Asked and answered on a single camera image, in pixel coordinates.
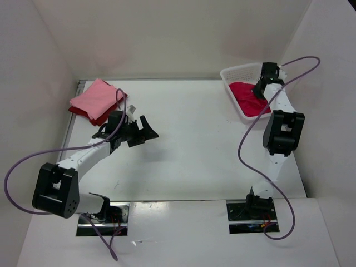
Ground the purple cable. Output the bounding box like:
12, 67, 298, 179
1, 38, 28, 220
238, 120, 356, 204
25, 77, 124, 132
238, 56, 321, 240
5, 88, 131, 261

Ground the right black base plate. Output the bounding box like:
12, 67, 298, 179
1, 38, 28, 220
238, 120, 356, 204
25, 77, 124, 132
226, 200, 280, 234

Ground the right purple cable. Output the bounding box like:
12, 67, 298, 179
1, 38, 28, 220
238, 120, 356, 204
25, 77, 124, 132
238, 56, 321, 240

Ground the white plastic basket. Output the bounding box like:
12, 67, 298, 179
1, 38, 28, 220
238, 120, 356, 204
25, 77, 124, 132
220, 62, 285, 123

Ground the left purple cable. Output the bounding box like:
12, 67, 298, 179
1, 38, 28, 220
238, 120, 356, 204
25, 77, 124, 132
5, 88, 131, 261

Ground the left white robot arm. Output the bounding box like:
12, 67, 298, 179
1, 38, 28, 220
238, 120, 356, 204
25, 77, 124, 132
32, 110, 159, 219

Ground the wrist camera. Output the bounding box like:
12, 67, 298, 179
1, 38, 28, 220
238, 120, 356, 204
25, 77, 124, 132
278, 65, 288, 81
126, 105, 136, 123

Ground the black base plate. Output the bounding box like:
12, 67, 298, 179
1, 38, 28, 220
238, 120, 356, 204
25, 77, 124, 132
76, 202, 130, 237
226, 200, 280, 234

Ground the light pink t-shirt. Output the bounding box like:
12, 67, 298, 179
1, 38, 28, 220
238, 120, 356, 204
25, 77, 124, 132
68, 78, 123, 125

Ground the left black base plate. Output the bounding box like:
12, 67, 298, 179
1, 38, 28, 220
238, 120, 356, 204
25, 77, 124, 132
76, 202, 130, 237

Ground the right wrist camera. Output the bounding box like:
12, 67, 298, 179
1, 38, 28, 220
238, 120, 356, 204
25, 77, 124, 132
278, 65, 288, 81

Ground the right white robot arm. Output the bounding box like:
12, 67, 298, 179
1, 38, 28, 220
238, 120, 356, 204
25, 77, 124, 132
246, 62, 305, 220

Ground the dark red t-shirt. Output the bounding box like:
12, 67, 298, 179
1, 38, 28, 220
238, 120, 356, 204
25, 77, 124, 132
69, 90, 117, 126

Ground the magenta t-shirt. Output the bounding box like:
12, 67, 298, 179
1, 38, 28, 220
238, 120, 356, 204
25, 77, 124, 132
229, 82, 268, 117

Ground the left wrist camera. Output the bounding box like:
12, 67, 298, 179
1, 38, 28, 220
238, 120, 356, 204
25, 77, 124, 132
126, 105, 136, 123

